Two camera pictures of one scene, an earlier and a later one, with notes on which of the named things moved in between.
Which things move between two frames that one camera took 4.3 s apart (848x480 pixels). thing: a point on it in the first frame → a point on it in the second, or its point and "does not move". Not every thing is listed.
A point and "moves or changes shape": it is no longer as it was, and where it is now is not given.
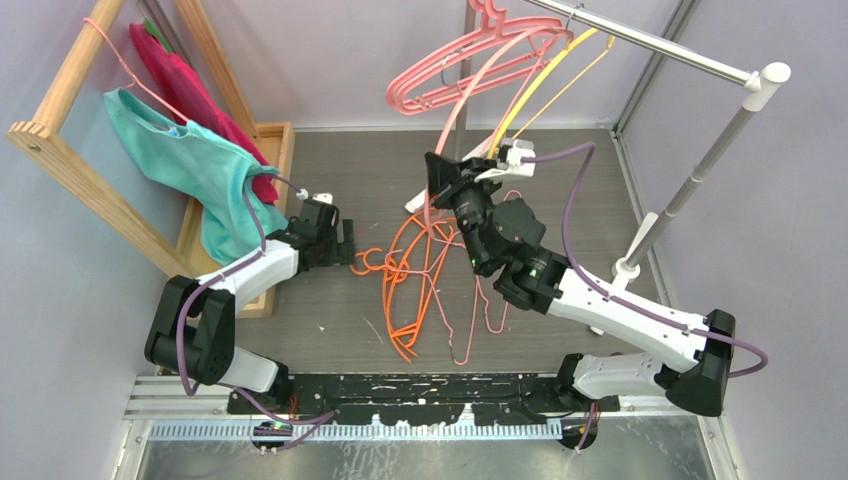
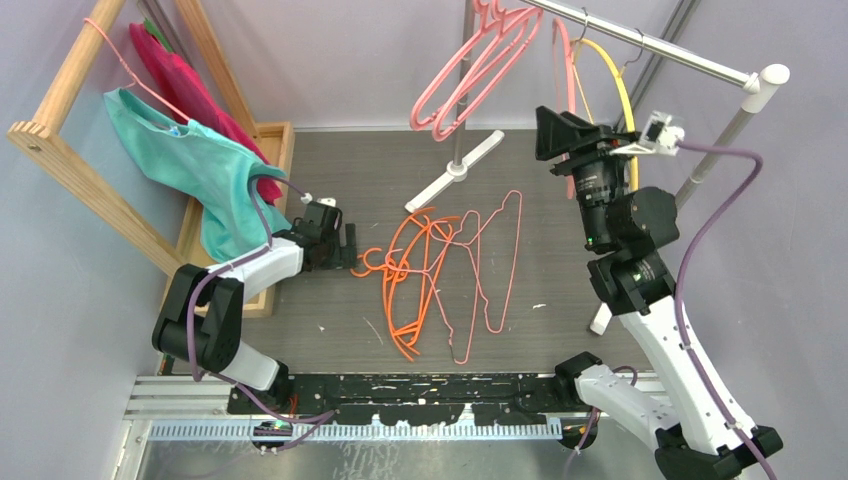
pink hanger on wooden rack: [135, 81] does not move
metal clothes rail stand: [761, 84] does not move
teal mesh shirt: [212, 172] does not move
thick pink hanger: [493, 30] moves or changes shape
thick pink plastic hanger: [495, 31] moves or changes shape
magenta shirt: [195, 101] does not move
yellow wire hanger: [505, 138] → [632, 121]
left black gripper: [340, 253] does not move
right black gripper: [448, 179] → [564, 131]
